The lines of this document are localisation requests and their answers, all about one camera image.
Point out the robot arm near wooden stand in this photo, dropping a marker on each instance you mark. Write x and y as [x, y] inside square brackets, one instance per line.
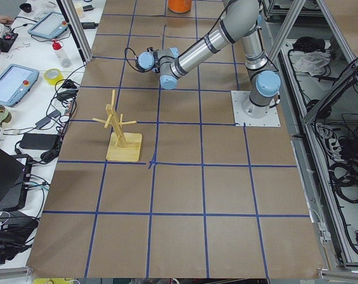
[238, 24]

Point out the wooden cup stand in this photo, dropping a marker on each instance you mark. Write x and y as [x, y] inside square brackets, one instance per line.
[123, 147]

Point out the person's hand at desk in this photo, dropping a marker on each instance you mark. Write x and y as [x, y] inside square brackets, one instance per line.
[5, 19]

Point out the orange can with grey lid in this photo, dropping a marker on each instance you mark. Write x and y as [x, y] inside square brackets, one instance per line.
[179, 6]

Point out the small black power brick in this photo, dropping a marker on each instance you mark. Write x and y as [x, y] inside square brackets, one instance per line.
[89, 25]

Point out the squeeze bottle red cap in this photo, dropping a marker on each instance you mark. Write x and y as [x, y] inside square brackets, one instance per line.
[61, 54]

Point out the yellow tape roll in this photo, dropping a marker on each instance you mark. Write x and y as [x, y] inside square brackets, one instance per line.
[53, 77]

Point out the teach pendant far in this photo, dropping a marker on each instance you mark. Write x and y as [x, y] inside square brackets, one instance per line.
[49, 27]

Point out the teach pendant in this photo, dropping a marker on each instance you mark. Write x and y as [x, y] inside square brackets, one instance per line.
[15, 82]
[49, 27]

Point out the teach pendant near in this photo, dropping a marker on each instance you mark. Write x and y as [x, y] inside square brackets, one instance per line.
[15, 82]

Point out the black power adapter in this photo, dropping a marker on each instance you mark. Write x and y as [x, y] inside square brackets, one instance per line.
[36, 141]

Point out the white crumpled cloth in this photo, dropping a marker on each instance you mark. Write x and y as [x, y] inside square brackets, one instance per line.
[313, 63]

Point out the black laptop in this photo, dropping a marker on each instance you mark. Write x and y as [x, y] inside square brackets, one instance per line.
[15, 172]

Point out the aluminium frame post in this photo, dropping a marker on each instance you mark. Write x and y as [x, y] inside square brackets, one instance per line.
[70, 15]

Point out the white base plate near stand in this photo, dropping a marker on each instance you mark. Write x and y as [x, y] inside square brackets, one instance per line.
[248, 115]

